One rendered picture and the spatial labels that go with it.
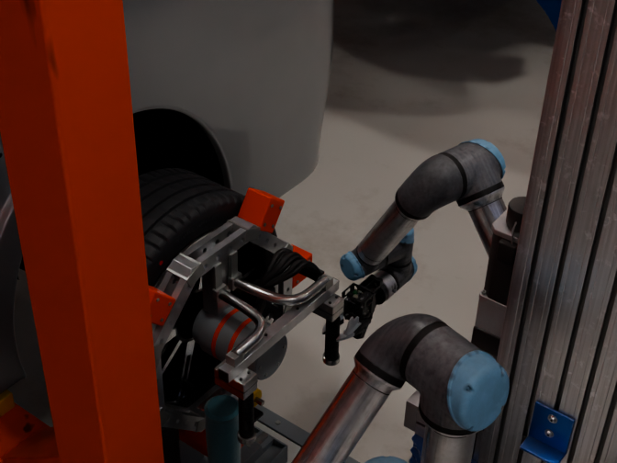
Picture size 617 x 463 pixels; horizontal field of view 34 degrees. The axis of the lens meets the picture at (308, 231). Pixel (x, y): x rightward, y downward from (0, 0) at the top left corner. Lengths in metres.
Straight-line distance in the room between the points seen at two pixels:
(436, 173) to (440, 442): 0.77
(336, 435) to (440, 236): 2.70
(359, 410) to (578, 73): 0.66
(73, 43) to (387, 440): 2.19
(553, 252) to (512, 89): 3.97
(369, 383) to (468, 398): 0.19
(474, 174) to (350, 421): 0.81
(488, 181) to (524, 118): 2.98
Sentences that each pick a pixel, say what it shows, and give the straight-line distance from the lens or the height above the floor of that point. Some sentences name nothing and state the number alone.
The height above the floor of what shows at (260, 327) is 1.01.
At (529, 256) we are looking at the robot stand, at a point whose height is 1.57.
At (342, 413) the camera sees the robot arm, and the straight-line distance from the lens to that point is 1.72.
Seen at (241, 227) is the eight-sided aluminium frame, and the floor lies 1.12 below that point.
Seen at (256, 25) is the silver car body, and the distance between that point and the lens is 2.82.
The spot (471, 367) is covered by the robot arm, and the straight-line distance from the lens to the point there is 1.61.
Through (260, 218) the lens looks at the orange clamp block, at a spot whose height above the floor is 1.12.
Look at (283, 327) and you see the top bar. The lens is 2.37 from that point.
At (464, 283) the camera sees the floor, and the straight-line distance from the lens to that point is 4.13.
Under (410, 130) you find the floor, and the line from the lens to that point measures 5.10.
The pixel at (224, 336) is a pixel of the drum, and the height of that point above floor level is 0.89.
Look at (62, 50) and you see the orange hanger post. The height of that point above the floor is 1.87.
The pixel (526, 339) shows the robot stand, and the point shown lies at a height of 1.40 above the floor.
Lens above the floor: 2.55
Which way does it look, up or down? 36 degrees down
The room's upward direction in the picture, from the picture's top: 2 degrees clockwise
